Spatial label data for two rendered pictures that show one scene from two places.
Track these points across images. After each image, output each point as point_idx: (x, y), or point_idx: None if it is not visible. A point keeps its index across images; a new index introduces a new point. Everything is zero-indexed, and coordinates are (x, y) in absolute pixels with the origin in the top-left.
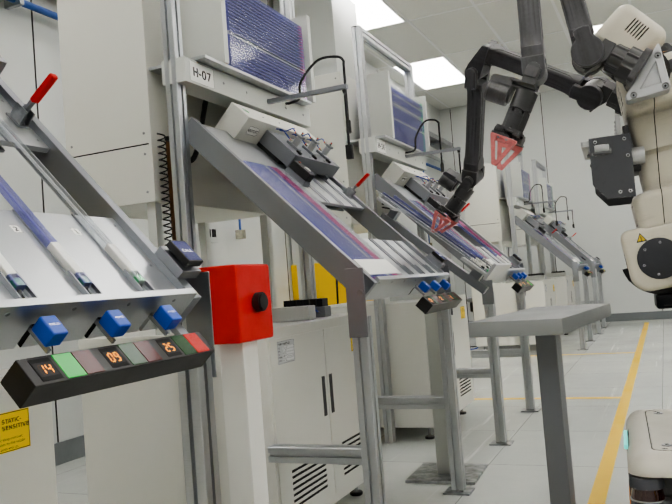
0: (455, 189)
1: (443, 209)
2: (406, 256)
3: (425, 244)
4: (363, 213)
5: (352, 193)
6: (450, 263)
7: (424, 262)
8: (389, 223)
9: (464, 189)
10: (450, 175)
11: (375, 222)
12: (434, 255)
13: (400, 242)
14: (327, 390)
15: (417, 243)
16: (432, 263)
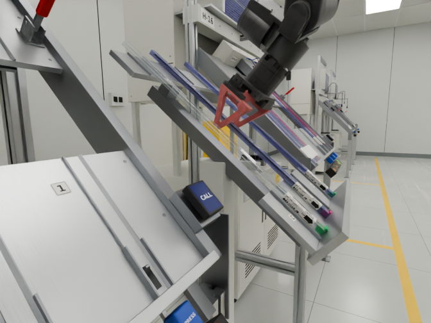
0: (270, 44)
1: (240, 82)
2: (54, 229)
3: (210, 144)
4: (63, 80)
5: (31, 31)
6: (248, 182)
7: (158, 216)
8: (160, 103)
9: (288, 38)
10: (261, 8)
11: (81, 101)
12: (188, 198)
13: (108, 157)
14: None
15: (199, 140)
16: (181, 217)
